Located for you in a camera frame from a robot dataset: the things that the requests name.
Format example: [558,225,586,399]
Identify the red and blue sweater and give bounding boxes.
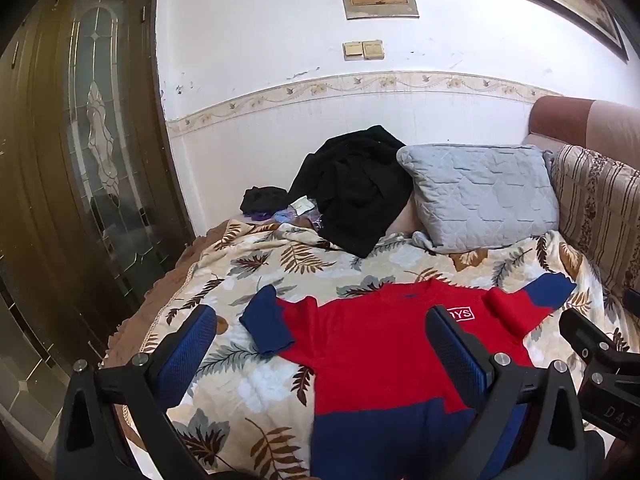
[241,273,574,479]

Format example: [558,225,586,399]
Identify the leaf-patterned beige blanket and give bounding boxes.
[102,216,640,480]

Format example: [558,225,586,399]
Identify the striped brown floral cushion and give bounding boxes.
[551,145,639,297]

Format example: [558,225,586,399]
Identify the grey quilted pillow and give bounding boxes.
[396,144,560,254]

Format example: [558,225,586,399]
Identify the pink upholstered headboard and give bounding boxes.
[523,96,639,169]

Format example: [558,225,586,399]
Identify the brown door with glass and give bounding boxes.
[1,0,193,460]

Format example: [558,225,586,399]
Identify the small black cloth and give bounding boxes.
[240,186,290,216]

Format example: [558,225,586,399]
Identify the small purple cloth pile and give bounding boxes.
[248,196,322,231]

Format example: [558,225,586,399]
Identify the large black garment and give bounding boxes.
[288,126,413,258]

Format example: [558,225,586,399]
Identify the beige wall switch right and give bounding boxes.
[362,40,385,60]

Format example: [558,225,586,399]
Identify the beige wall switch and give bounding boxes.
[343,41,363,60]
[362,40,385,60]

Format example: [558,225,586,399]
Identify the beige wall switch left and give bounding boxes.
[343,41,363,60]

